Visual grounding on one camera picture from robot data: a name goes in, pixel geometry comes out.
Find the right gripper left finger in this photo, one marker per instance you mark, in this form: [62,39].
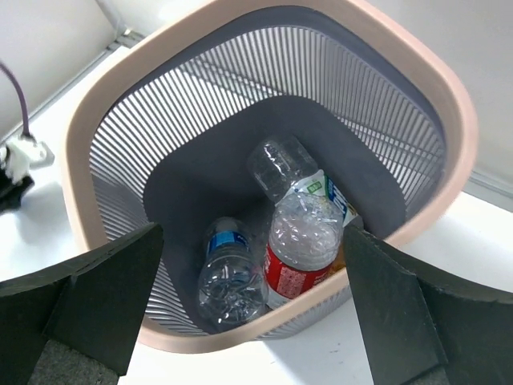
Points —
[77,322]

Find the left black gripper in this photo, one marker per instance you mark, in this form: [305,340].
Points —
[14,188]

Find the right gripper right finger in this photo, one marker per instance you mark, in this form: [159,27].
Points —
[423,325]

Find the red label clear bottle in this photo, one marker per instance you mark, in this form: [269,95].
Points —
[304,238]

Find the blue label clear bottle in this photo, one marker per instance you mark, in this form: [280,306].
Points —
[232,289]

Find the green white label bottle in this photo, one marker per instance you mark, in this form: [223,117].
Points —
[292,179]

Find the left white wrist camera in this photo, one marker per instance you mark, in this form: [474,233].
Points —
[39,154]

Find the aluminium frame rail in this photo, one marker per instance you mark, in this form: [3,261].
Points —
[129,39]

